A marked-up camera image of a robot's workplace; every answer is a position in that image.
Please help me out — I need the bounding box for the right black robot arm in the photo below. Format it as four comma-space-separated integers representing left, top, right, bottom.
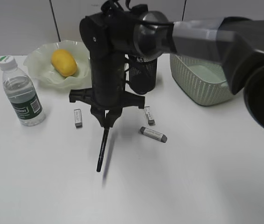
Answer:
69, 9, 264, 128

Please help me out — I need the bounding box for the clear plastic water bottle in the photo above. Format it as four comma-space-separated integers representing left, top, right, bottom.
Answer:
0, 55, 46, 126

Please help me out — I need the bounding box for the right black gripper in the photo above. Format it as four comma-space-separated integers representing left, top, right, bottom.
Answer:
69, 12, 145, 128

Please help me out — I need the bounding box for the black marker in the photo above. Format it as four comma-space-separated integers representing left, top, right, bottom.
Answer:
96, 128, 109, 173

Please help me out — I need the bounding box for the long grey white eraser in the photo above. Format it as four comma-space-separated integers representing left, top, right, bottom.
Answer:
140, 126, 168, 143

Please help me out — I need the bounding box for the green plastic woven basket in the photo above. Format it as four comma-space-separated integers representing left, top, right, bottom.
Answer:
170, 54, 235, 106

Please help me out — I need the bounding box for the yellow mango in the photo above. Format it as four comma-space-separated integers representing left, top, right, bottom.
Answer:
50, 49, 78, 77

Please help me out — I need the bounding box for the black mesh pen holder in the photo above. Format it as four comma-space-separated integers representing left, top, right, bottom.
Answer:
124, 56, 157, 95

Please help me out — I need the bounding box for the pale green wavy plate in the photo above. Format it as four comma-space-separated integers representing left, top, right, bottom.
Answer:
24, 40, 92, 89

